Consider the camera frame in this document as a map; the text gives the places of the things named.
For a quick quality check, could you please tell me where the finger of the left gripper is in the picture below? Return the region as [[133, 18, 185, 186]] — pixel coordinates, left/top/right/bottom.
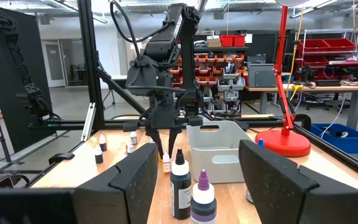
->
[[167, 126, 183, 159], [144, 126, 165, 160]]

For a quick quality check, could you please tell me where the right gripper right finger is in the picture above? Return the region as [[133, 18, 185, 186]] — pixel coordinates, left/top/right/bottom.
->
[[238, 139, 358, 224]]

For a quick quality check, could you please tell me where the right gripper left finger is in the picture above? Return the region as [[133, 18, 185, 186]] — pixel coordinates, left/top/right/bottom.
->
[[73, 142, 160, 224]]

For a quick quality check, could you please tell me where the small orange dye bottle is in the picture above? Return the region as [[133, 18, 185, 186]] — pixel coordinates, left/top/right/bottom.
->
[[162, 152, 172, 174]]

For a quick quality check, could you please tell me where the grey plastic bin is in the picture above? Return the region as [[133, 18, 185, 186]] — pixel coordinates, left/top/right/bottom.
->
[[186, 120, 255, 184]]

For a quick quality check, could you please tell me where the black-capped large dye bottle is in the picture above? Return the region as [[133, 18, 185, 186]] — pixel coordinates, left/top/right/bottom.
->
[[170, 148, 193, 220]]

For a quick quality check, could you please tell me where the red desk lamp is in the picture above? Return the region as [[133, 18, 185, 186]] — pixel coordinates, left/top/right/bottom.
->
[[254, 0, 312, 158]]

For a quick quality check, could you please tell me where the orange parts bin rack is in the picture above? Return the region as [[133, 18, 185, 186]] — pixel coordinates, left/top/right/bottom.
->
[[168, 46, 249, 113]]

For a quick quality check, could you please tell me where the black table clamp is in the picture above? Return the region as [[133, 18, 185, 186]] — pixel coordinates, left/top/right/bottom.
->
[[293, 113, 313, 131], [48, 152, 76, 166]]

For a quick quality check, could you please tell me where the cardboard box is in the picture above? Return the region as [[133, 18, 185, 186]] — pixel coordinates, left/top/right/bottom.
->
[[206, 35, 222, 48]]

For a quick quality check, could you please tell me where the blue plastic crate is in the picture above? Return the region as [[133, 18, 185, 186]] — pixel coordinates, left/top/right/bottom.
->
[[310, 123, 358, 154]]

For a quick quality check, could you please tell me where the black office chair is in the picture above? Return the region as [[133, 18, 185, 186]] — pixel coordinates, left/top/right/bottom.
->
[[300, 92, 334, 111]]

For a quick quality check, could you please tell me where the red storage bin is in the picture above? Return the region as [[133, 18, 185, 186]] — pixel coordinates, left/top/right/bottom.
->
[[296, 55, 329, 68], [220, 35, 234, 48], [323, 37, 357, 52], [297, 39, 331, 53], [232, 35, 246, 48]]

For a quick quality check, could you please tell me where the grey metal box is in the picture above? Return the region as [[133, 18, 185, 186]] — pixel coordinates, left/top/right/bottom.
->
[[247, 63, 277, 88]]

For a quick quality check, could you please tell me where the wooden workbench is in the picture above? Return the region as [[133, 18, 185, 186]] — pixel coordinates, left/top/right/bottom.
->
[[244, 83, 358, 129]]

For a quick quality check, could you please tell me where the white door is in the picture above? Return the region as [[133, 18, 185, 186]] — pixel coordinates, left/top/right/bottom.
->
[[41, 39, 67, 88]]

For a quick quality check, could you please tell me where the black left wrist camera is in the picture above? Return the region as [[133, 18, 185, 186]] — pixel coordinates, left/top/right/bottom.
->
[[125, 58, 167, 98]]

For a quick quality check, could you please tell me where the silver aluminium bracket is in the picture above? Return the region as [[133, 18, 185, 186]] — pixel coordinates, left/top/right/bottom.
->
[[80, 102, 97, 142]]

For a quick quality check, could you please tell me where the white cable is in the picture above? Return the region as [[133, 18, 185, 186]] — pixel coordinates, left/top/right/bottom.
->
[[318, 93, 349, 139]]

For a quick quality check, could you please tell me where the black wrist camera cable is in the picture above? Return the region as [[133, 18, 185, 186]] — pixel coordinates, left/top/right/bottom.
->
[[109, 0, 143, 63]]

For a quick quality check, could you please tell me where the yellow hanging cable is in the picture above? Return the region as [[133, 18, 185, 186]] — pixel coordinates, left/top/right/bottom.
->
[[286, 6, 305, 101]]

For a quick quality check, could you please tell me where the silver wire shelf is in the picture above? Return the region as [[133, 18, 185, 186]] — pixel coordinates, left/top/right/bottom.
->
[[294, 27, 358, 80]]

